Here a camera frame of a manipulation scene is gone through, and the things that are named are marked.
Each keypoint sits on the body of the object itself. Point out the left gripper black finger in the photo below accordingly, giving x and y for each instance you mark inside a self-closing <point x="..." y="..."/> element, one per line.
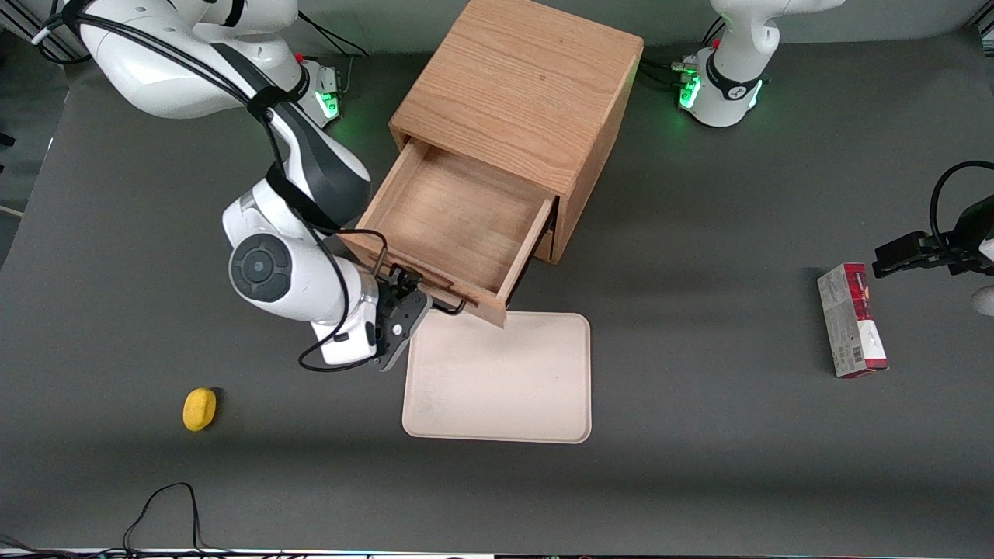
<point x="905" y="255"/>

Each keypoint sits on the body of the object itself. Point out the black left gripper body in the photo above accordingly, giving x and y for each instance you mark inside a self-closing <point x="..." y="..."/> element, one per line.
<point x="965" y="250"/>

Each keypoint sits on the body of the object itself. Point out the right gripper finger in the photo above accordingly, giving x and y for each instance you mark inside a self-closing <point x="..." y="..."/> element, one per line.
<point x="410" y="289"/>
<point x="404" y="334"/>

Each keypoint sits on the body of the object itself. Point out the wooden drawer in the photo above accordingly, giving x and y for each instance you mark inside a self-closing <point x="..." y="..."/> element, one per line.
<point x="458" y="217"/>
<point x="550" y="244"/>

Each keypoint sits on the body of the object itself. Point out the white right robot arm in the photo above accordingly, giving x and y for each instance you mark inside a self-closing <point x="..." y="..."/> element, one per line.
<point x="155" y="70"/>

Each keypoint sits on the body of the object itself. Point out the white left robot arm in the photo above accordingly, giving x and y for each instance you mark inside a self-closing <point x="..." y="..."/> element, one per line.
<point x="730" y="85"/>

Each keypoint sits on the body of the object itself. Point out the wooden drawer cabinet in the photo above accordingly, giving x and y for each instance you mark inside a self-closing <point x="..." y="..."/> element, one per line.
<point x="520" y="78"/>

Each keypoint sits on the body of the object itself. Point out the red grey carton box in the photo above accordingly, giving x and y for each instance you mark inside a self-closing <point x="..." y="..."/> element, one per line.
<point x="850" y="318"/>

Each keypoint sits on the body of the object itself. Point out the beige plastic tray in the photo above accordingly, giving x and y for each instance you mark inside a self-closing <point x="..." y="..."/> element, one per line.
<point x="497" y="380"/>

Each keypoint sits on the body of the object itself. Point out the yellow lemon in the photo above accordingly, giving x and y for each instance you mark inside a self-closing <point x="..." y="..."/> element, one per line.
<point x="199" y="409"/>

